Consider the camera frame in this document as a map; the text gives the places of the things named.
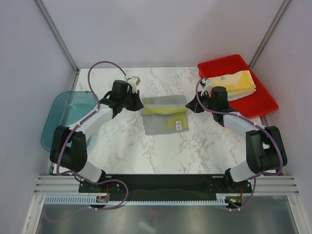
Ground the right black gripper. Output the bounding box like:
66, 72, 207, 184
186, 91, 216, 113

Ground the grey green towel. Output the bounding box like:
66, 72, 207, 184
142, 95, 189, 136

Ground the green frog pattern towel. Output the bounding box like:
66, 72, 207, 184
228, 90, 255, 101

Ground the yellow towel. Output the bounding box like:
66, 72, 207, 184
209, 70, 256, 97

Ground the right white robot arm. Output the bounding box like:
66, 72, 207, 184
186, 87, 288, 192

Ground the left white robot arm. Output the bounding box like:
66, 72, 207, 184
50, 77, 143, 192

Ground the red plastic tray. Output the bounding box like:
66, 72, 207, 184
197, 54, 278, 118

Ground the teal plastic basket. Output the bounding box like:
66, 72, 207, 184
41, 91, 97, 152

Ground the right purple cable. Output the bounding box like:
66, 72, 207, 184
196, 77, 286, 176

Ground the purple cable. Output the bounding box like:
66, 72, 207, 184
196, 77, 286, 176
56, 60, 127, 182

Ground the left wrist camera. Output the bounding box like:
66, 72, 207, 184
126, 77, 140, 94

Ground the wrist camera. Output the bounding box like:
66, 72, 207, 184
200, 78, 214, 96
126, 77, 140, 94

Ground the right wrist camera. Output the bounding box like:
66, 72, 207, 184
200, 78, 214, 96

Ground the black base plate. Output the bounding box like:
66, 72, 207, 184
78, 173, 253, 202

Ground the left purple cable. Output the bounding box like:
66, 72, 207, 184
56, 60, 127, 182

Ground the right aluminium frame post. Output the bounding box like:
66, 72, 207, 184
249, 0, 293, 69

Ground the aluminium frame post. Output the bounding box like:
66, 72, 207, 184
34, 0, 80, 73
249, 0, 293, 69

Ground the grey slotted cable duct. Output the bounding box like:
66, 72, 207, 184
44, 194, 242, 206

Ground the left aluminium frame post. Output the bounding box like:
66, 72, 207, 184
34, 0, 80, 73

